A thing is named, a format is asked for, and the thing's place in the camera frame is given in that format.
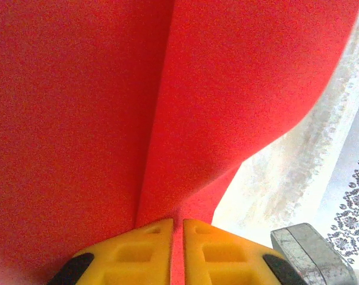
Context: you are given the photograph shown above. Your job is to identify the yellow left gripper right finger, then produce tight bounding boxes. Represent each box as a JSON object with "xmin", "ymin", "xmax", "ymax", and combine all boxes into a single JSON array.
[{"xmin": 182, "ymin": 218, "xmax": 305, "ymax": 285}]

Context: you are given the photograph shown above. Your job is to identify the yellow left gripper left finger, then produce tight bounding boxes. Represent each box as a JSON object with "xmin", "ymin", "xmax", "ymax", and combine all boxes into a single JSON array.
[{"xmin": 48, "ymin": 218, "xmax": 174, "ymax": 285}]

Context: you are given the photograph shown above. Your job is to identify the red paper sheet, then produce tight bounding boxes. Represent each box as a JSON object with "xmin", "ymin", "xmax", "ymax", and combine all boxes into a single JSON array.
[{"xmin": 0, "ymin": 0, "xmax": 359, "ymax": 285}]

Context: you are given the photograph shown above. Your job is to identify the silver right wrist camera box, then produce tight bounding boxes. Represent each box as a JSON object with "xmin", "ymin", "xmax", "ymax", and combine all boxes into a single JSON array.
[{"xmin": 270, "ymin": 222, "xmax": 358, "ymax": 285}]

